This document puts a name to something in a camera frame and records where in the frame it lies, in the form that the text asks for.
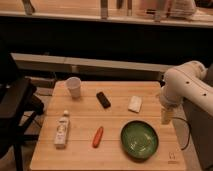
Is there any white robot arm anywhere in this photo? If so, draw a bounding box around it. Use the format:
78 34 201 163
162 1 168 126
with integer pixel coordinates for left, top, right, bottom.
159 61 213 124

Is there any white sponge block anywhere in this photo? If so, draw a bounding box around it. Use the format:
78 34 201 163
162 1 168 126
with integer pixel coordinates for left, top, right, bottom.
128 96 142 113

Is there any green bowl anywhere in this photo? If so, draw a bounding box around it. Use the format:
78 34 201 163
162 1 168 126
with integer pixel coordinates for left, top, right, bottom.
120 120 159 160

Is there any white paper cup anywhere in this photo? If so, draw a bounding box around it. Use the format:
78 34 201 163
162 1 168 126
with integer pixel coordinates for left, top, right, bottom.
65 77 81 99

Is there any white glue bottle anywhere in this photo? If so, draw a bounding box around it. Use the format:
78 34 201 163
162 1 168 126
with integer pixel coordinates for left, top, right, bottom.
54 110 70 149

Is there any black cable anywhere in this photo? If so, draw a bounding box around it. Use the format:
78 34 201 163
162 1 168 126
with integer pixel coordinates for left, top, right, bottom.
172 115 192 152

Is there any grey metal rail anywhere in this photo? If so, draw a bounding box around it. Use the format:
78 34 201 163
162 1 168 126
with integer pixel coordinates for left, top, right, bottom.
12 53 174 72

